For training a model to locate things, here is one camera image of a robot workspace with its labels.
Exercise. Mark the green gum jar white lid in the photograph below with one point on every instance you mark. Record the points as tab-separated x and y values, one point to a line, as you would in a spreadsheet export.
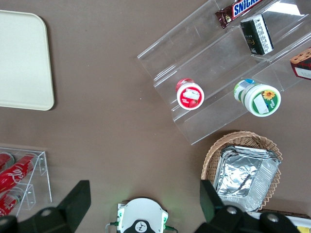
262	99

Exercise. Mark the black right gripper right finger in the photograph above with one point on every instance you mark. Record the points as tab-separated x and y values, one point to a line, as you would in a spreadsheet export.
213	213

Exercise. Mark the clear acrylic can dispenser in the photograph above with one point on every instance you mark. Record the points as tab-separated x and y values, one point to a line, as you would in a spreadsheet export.
43	170

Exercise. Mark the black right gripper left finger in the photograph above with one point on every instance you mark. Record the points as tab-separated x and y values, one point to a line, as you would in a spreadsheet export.
73	206

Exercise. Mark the cream plastic tray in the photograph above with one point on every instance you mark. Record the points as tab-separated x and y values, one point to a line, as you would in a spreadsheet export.
24	60

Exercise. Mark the Snickers chocolate bar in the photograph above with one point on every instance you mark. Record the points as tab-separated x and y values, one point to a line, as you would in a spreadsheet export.
243	8

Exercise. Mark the light tan wicker basket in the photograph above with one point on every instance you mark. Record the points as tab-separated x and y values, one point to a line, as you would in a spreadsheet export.
213	155

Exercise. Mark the brown cookie box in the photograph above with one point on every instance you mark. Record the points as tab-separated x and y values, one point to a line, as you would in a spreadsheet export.
303	63

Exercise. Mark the clear acrylic stepped stand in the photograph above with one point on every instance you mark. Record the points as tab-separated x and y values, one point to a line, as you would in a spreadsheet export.
206	55

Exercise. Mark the stacked aluminium foil trays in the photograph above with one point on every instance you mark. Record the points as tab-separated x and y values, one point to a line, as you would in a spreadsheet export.
238	174

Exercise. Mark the red cola can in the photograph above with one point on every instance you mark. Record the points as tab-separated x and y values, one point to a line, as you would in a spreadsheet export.
5	160
17	172
9	200

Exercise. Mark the black snack box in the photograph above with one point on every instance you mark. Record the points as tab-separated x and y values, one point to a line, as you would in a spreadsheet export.
255	36

